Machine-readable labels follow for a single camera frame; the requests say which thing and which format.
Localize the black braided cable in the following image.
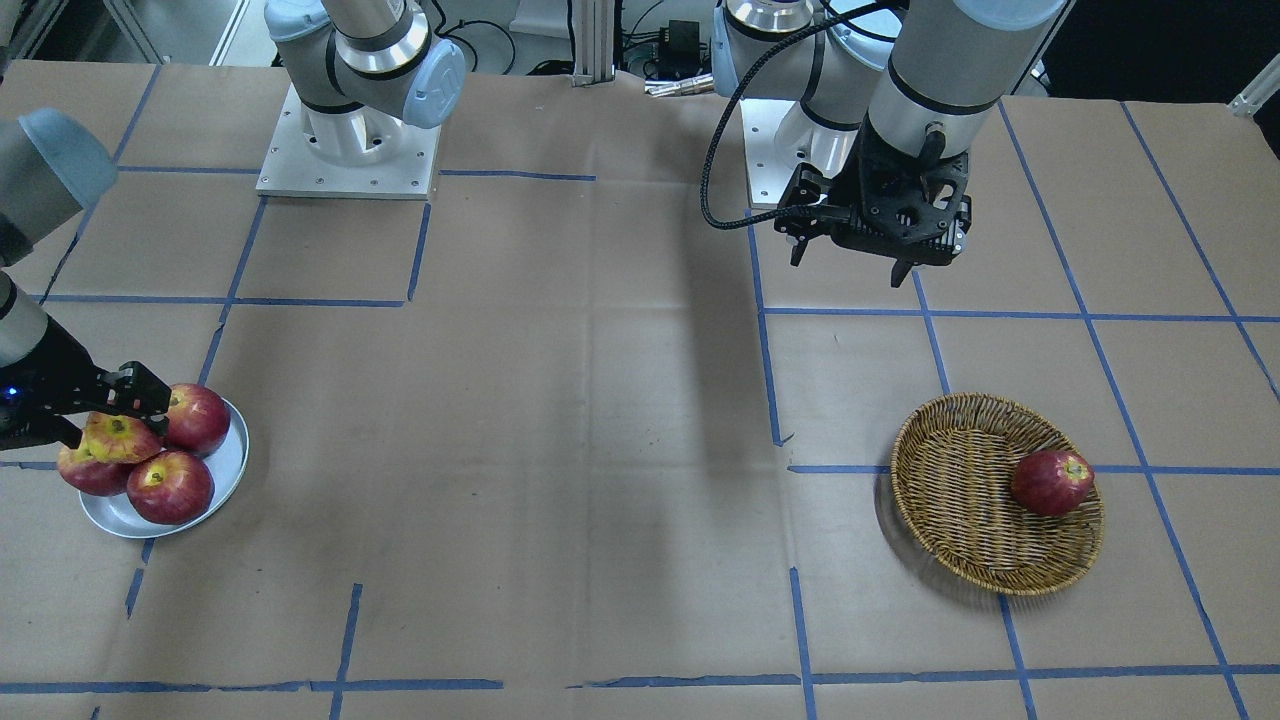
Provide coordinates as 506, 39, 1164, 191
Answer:
700, 0, 906, 231

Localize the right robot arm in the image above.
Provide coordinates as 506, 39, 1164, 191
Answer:
3, 1, 468, 450

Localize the round wicker basket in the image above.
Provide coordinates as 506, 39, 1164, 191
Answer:
890, 392, 1105, 597

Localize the red apple on plate side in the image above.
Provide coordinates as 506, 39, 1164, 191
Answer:
55, 446, 136, 497

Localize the red apple on plate back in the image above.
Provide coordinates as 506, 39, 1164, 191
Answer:
163, 383, 230, 457

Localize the red yellow apple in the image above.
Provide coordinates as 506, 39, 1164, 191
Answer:
79, 411, 164, 465

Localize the grey round plate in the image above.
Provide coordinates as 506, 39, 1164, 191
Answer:
79, 400, 250, 541

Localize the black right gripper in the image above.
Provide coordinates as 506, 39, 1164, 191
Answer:
1, 318, 172, 451

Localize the red apple on plate front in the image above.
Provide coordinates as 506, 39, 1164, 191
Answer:
125, 450, 215, 525

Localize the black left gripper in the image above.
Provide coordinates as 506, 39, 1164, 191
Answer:
776, 120, 972, 288

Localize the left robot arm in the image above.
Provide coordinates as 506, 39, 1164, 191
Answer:
699, 1, 1073, 287

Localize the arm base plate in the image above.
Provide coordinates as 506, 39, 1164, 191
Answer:
739, 99, 858, 211
256, 87, 442, 201

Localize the dark red apple in basket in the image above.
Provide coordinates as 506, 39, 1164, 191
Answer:
1010, 448, 1094, 518

